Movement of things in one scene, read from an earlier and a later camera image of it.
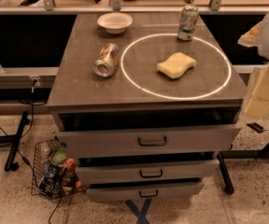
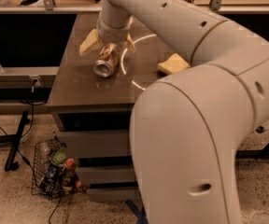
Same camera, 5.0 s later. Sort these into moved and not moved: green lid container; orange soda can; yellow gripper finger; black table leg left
Moved: yellow gripper finger
Not moved: green lid container; black table leg left; orange soda can
